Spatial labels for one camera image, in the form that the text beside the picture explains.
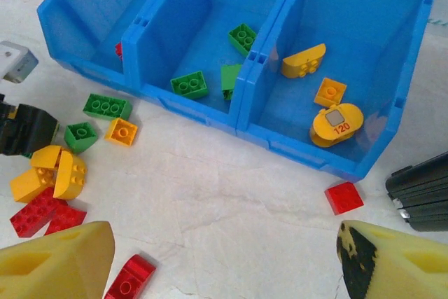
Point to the small green curved lego brick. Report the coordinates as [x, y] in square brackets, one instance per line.
[80, 138]

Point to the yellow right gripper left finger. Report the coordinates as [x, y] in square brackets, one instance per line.
[52, 267]

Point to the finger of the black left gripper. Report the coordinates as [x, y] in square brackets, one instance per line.
[36, 129]
[7, 131]

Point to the red rectangular lego brick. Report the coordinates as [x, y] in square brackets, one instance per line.
[29, 215]
[66, 218]

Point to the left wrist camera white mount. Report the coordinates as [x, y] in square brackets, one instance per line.
[15, 62]

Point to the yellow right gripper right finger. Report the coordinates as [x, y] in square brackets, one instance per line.
[413, 271]

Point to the long green lego brick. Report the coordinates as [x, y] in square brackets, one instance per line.
[189, 85]
[106, 107]

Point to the green sloped lego brick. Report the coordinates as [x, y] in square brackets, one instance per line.
[229, 82]

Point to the green square lego brick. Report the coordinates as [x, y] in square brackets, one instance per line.
[242, 38]

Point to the red square lego brick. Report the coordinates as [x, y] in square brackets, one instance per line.
[344, 198]
[119, 50]

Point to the green rectangular lego brick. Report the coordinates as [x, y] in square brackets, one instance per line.
[26, 155]

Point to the blue plastic bin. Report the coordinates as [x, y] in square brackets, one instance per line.
[70, 26]
[350, 15]
[196, 50]

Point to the red curved lego brick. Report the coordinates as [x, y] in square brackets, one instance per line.
[131, 274]

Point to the yellow half-round lego brick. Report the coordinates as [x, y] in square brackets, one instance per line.
[301, 62]
[71, 173]

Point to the yellow oval lego numbered 120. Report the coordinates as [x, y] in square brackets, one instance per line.
[336, 127]

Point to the yellow sloped lego brick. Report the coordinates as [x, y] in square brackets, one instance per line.
[43, 156]
[24, 185]

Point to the yellow square lego brick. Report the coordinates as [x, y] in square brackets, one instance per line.
[120, 132]
[329, 91]

